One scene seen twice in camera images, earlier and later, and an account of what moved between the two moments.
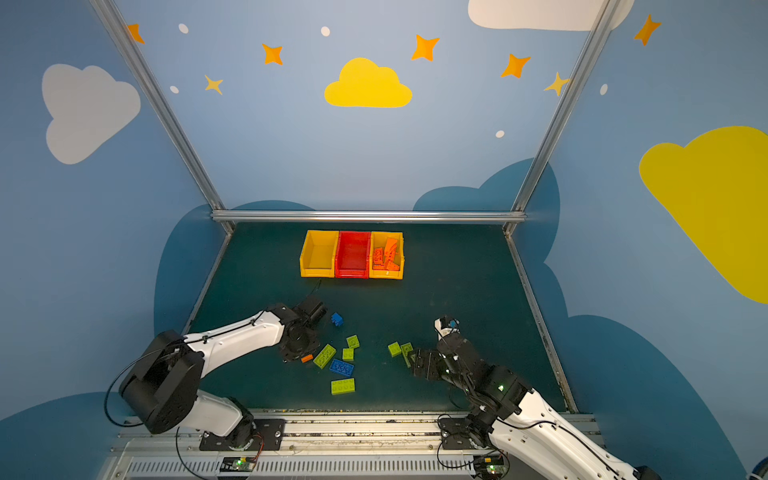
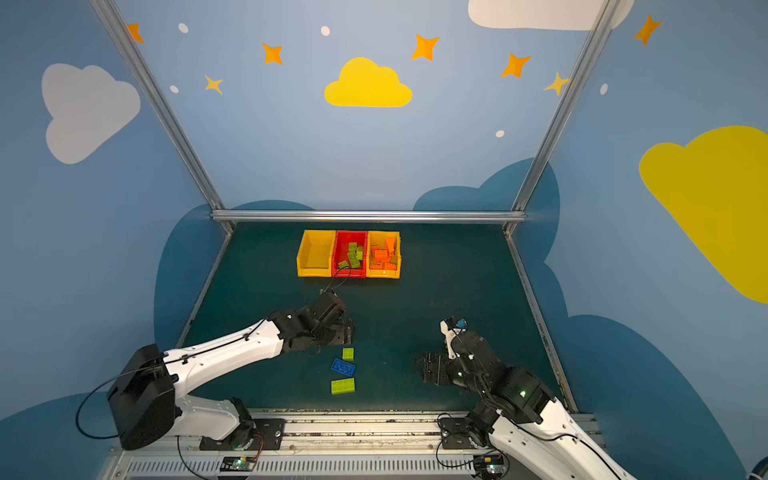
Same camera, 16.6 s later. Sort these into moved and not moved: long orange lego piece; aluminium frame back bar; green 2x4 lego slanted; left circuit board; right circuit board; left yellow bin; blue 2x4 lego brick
Moved: green 2x4 lego slanted; long orange lego piece
Not moved: left circuit board; blue 2x4 lego brick; aluminium frame back bar; left yellow bin; right circuit board
